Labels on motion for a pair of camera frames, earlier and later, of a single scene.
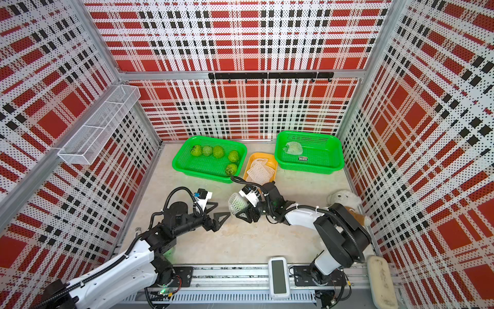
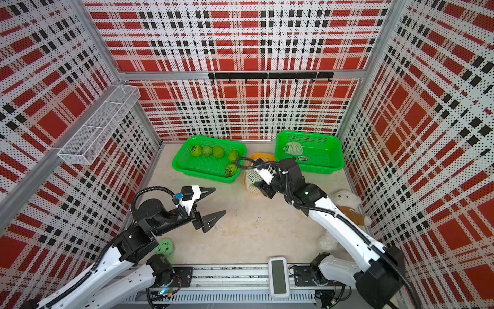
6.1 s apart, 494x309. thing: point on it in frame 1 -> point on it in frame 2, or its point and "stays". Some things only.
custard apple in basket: (233, 156) stays
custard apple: (231, 169) stays
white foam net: (293, 148) stays
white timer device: (279, 278) stays
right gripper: (247, 212) -> (265, 188)
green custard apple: (238, 205) -> (251, 177)
